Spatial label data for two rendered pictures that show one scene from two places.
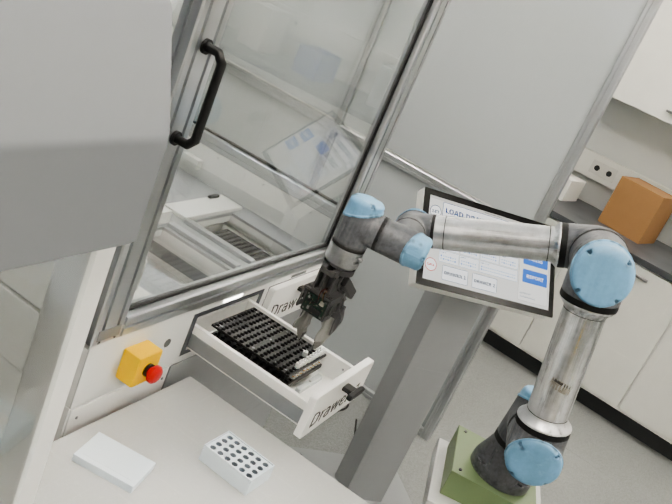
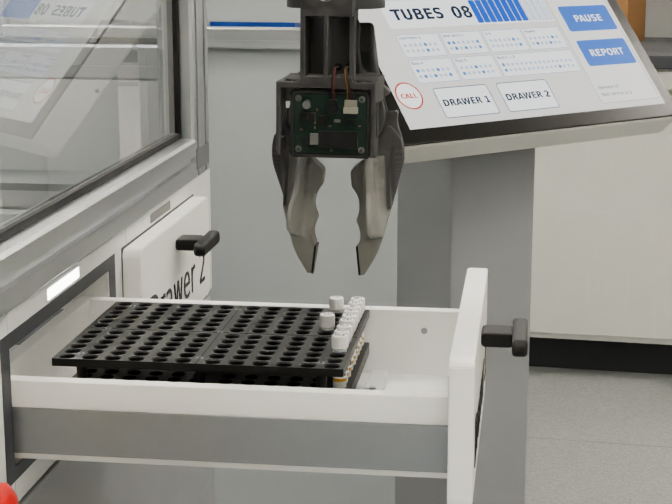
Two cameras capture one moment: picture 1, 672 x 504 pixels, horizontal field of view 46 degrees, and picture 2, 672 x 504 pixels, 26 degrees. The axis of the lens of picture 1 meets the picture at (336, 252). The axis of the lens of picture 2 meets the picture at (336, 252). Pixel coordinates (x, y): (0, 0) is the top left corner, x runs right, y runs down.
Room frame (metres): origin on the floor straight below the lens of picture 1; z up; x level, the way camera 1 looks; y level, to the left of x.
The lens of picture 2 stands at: (0.54, 0.22, 1.21)
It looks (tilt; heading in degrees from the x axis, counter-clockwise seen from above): 12 degrees down; 347
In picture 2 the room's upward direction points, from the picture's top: straight up
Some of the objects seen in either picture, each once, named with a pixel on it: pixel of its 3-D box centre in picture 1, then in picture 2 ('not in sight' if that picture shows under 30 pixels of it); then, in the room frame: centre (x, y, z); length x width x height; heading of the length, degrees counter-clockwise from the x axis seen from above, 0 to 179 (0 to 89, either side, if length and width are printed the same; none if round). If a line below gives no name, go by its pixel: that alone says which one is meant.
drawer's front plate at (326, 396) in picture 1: (336, 395); (469, 374); (1.59, -0.13, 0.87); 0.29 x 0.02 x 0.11; 159
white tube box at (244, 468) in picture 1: (236, 462); not in sight; (1.35, 0.01, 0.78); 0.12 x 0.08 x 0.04; 68
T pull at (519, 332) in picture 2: (351, 390); (504, 336); (1.58, -0.15, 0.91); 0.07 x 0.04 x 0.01; 159
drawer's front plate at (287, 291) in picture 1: (293, 295); (170, 272); (2.00, 0.06, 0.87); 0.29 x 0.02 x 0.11; 159
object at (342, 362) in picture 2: (305, 363); (345, 340); (1.62, -0.04, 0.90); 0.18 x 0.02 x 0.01; 159
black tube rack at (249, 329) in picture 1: (265, 350); (220, 370); (1.66, 0.06, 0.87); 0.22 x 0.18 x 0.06; 69
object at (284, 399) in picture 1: (262, 350); (210, 375); (1.66, 0.07, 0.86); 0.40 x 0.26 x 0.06; 69
